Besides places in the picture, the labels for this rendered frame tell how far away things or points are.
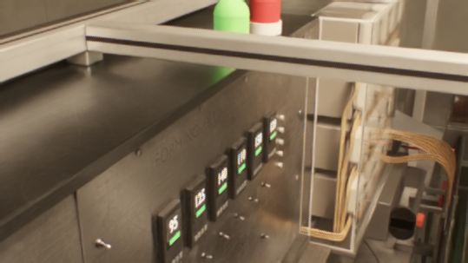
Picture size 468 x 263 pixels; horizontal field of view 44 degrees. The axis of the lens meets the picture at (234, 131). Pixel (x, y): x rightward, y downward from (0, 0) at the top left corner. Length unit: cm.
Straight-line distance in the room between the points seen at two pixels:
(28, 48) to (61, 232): 29
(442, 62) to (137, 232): 41
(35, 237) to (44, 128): 15
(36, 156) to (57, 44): 28
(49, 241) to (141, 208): 16
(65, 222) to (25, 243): 5
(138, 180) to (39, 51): 23
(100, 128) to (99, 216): 10
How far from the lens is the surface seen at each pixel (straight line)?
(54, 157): 58
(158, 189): 73
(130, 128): 64
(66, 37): 85
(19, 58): 78
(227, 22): 92
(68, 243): 60
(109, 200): 64
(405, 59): 70
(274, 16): 107
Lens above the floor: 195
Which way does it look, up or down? 22 degrees down
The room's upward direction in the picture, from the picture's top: straight up
